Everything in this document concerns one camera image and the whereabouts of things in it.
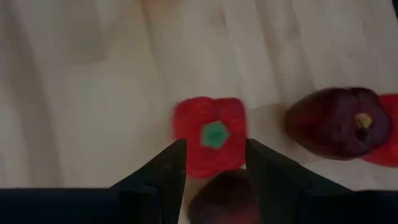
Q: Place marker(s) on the dark red apple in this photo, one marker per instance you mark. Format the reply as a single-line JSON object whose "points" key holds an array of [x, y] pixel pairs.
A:
{"points": [[326, 124]]}

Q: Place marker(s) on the red bell pepper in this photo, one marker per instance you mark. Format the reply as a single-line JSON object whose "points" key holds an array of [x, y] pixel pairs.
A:
{"points": [[390, 149], [192, 112]]}

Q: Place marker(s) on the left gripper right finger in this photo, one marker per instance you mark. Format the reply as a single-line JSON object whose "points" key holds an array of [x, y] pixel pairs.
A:
{"points": [[273, 183]]}

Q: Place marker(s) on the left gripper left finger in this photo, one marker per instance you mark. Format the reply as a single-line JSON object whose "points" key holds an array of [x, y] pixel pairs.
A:
{"points": [[155, 186]]}

